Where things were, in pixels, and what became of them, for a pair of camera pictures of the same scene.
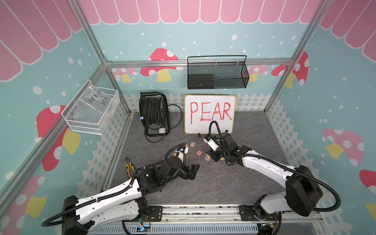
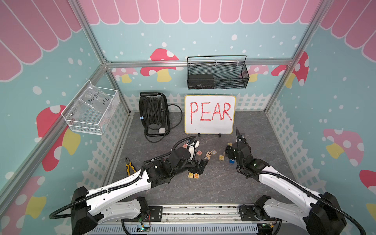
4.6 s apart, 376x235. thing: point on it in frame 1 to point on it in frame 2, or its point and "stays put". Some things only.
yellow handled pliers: x=128 y=163 stays put
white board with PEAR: x=199 y=110 stays put
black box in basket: x=199 y=81 stays put
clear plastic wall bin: x=90 y=112 stays put
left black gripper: x=193 y=172 to x=201 y=166
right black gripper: x=211 y=153 to x=230 y=152
